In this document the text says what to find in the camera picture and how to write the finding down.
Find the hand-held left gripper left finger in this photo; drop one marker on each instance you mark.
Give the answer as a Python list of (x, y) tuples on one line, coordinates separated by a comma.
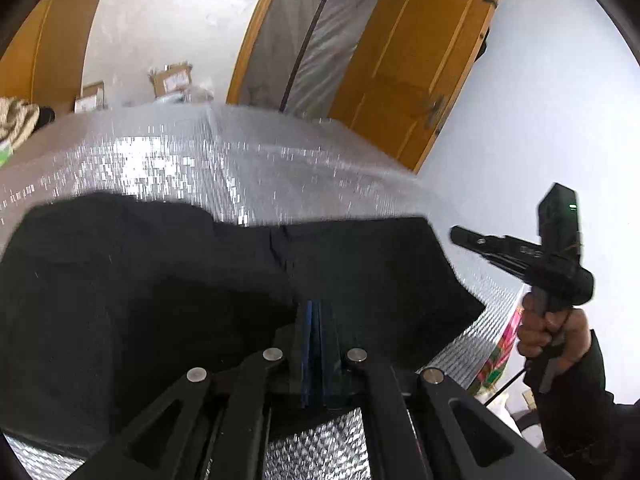
[(305, 350)]

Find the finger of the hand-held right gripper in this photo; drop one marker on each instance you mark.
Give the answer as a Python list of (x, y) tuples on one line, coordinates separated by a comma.
[(495, 247)]

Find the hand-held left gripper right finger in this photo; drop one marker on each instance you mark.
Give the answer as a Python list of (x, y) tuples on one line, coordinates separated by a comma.
[(322, 350)]

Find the black pants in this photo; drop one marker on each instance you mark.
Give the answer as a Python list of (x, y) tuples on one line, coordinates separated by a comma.
[(150, 285)]

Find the person's right forearm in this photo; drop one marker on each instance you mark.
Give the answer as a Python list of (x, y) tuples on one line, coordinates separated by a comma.
[(585, 410)]

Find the person's right hand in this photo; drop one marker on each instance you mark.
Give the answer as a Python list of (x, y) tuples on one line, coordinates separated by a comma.
[(575, 335)]

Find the colourful striped bedsheet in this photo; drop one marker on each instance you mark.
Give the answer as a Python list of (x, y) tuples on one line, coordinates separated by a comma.
[(500, 355)]

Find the white cloth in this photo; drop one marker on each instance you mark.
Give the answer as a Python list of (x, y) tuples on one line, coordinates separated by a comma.
[(510, 420)]

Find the silver foil mat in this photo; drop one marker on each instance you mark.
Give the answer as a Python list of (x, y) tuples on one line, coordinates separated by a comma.
[(250, 160)]

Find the wooden door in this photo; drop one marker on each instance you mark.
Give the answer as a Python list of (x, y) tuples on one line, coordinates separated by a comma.
[(425, 50)]

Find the clear plastic door curtain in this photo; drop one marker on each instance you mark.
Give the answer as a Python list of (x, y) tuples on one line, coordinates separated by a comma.
[(320, 35)]

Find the pile of packets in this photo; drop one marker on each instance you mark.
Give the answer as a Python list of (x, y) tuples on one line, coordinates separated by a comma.
[(200, 94)]

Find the cardboard box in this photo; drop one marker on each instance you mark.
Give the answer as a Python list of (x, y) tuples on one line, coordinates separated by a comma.
[(172, 80)]

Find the white box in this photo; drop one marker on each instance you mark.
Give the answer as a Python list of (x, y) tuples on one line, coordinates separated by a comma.
[(90, 100)]

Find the dark cloth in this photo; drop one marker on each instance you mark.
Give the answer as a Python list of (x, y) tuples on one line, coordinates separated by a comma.
[(46, 116)]

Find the beige floral blanket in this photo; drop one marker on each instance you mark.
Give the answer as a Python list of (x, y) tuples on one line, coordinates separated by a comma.
[(17, 122)]

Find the wooden wardrobe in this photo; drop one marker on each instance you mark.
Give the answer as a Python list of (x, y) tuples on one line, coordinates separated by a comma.
[(55, 35)]

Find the wooden door frame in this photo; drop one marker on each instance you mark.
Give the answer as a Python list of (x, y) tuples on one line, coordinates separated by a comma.
[(255, 40)]

